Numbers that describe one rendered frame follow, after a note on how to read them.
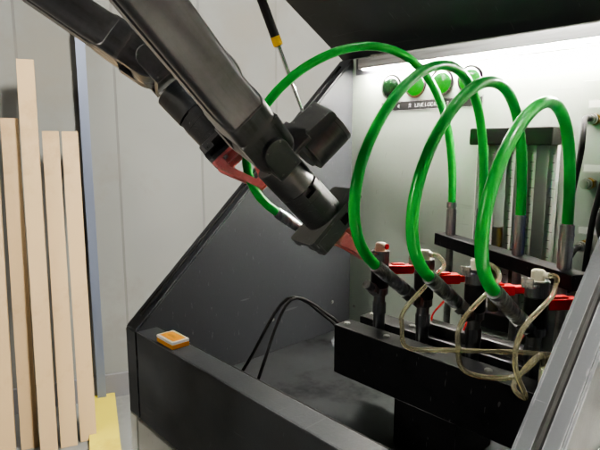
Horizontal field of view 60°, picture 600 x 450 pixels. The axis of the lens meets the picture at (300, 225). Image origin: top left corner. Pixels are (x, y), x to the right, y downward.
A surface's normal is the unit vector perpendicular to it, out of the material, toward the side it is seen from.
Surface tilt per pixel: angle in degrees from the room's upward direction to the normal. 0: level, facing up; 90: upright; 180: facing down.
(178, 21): 110
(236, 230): 90
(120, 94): 90
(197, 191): 90
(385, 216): 90
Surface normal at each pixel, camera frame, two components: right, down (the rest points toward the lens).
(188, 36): 0.64, 0.45
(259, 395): 0.00, -0.99
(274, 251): 0.68, 0.11
